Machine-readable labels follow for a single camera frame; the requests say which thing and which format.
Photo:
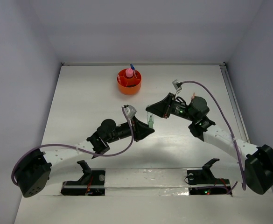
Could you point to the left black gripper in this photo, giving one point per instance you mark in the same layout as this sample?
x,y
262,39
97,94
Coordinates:
x,y
139,129

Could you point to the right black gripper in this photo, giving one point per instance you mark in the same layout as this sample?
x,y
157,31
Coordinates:
x,y
162,108

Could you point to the green highlighter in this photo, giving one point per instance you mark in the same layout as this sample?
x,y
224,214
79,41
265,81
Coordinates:
x,y
150,120

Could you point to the pink glue stick tube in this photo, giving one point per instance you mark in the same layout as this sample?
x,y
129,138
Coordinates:
x,y
129,73

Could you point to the clear blue-capped glue bottle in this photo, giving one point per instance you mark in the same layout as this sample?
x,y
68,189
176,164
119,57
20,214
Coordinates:
x,y
133,68

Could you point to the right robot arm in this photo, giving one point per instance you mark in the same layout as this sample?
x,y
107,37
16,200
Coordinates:
x,y
255,163

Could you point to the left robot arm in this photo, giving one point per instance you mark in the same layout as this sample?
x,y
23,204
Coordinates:
x,y
38,168

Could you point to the orange round organizer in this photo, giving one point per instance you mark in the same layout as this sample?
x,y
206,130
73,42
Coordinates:
x,y
136,79

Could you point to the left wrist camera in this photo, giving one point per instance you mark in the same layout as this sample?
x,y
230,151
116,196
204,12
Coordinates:
x,y
129,111

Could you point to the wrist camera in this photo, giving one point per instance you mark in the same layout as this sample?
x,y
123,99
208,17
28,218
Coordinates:
x,y
178,87
129,111

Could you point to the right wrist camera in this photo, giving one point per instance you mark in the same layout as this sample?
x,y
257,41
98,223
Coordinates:
x,y
178,87

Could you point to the aluminium side rail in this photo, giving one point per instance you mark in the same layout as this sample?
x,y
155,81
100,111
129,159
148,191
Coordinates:
x,y
235,107

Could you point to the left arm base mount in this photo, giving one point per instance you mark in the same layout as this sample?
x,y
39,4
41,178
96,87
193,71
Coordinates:
x,y
91,183

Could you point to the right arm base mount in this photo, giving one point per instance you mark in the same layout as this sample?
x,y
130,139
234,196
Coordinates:
x,y
201,181

